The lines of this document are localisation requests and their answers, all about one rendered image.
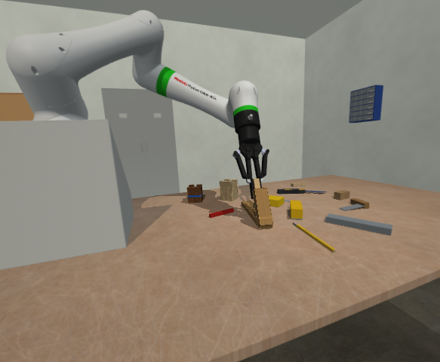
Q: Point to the yellow rectangular block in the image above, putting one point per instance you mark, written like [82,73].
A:
[296,210]

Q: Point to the yellow pencil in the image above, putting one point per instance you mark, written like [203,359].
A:
[316,238]

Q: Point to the try square with wooden stock and grey blade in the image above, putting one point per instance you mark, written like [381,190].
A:
[356,203]

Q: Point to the red rectangular bar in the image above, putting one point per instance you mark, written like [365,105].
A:
[222,212]

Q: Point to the yellow square box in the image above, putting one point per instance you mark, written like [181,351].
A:
[276,201]

